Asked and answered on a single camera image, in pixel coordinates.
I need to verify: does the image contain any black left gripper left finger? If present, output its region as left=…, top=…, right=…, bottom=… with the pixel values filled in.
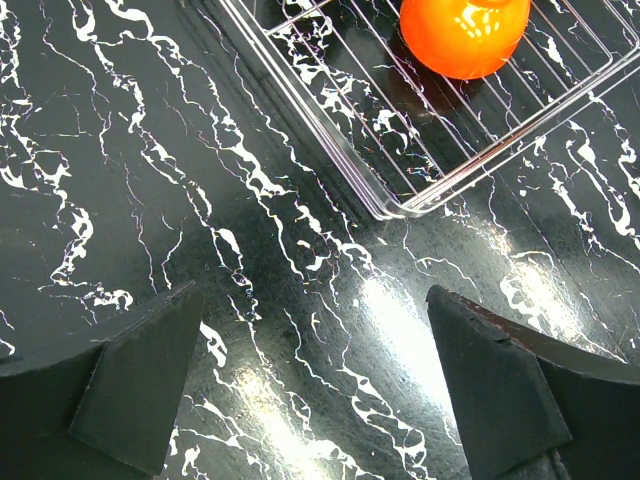
left=1, top=281, right=204, bottom=479

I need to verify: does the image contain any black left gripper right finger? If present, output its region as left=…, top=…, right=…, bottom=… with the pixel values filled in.
left=427, top=285, right=639, bottom=479

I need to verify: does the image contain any orange glossy bowl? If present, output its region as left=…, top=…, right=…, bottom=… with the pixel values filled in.
left=399, top=0, right=531, bottom=80

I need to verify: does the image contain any black marble pattern mat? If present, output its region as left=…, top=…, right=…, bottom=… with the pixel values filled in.
left=1, top=1, right=639, bottom=479

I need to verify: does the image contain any chrome wire dish rack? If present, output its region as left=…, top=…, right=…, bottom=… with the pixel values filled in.
left=192, top=1, right=639, bottom=220

